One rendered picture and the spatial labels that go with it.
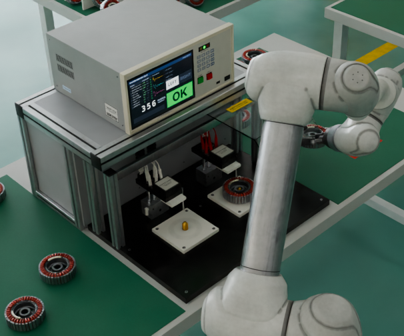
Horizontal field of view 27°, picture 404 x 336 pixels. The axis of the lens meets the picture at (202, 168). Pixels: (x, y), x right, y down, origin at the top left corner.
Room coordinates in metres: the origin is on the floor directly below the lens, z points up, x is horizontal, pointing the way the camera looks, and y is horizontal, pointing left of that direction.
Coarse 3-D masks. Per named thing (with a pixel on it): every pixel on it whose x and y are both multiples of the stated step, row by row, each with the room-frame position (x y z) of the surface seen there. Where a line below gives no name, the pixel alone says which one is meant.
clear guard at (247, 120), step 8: (240, 96) 2.33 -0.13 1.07; (248, 96) 2.33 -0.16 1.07; (232, 104) 2.28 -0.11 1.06; (248, 104) 2.28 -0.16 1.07; (256, 104) 2.28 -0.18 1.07; (216, 112) 2.24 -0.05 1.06; (224, 112) 2.24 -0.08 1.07; (240, 112) 2.23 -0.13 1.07; (248, 112) 2.23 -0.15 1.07; (256, 112) 2.23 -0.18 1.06; (224, 120) 2.19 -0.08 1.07; (232, 120) 2.19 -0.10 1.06; (240, 120) 2.19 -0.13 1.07; (248, 120) 2.19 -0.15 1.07; (256, 120) 2.18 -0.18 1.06; (312, 120) 2.21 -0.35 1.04; (232, 128) 2.15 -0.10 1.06; (240, 128) 2.14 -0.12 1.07; (248, 128) 2.14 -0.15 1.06; (256, 128) 2.14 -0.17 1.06; (312, 128) 2.19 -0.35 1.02; (248, 136) 2.10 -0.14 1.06; (256, 136) 2.10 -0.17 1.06; (304, 136) 2.16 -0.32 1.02
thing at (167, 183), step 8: (152, 176) 2.14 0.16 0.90; (168, 176) 2.11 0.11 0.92; (144, 184) 2.10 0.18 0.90; (160, 184) 2.07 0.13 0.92; (168, 184) 2.06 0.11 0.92; (176, 184) 2.06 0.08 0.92; (152, 192) 2.07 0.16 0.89; (160, 192) 2.04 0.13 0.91; (168, 192) 2.03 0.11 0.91; (176, 192) 2.05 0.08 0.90; (168, 200) 2.03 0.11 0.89; (176, 200) 2.03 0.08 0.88; (184, 200) 2.04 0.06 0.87
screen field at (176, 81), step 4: (188, 72) 2.21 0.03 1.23; (180, 76) 2.19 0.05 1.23; (184, 76) 2.20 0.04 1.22; (188, 76) 2.21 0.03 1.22; (172, 80) 2.17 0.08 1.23; (176, 80) 2.18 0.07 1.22; (180, 80) 2.19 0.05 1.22; (184, 80) 2.20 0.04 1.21; (168, 84) 2.16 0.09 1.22; (172, 84) 2.17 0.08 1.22; (176, 84) 2.18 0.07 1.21; (168, 88) 2.16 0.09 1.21
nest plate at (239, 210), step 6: (222, 186) 2.22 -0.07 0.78; (216, 192) 2.19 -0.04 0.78; (222, 192) 2.19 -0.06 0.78; (210, 198) 2.17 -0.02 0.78; (216, 198) 2.16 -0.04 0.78; (222, 198) 2.16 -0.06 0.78; (222, 204) 2.13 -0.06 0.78; (228, 204) 2.13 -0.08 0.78; (234, 204) 2.12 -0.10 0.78; (240, 204) 2.12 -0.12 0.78; (246, 204) 2.12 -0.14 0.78; (228, 210) 2.11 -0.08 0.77; (234, 210) 2.09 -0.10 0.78; (240, 210) 2.09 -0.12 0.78; (246, 210) 2.09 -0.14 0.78; (240, 216) 2.07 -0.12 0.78
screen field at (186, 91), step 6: (186, 84) 2.21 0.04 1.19; (192, 84) 2.22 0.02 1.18; (174, 90) 2.17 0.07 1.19; (180, 90) 2.19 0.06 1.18; (186, 90) 2.21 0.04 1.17; (192, 90) 2.22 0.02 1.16; (168, 96) 2.16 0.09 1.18; (174, 96) 2.17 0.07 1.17; (180, 96) 2.19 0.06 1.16; (186, 96) 2.21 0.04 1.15; (168, 102) 2.16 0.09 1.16; (174, 102) 2.17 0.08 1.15
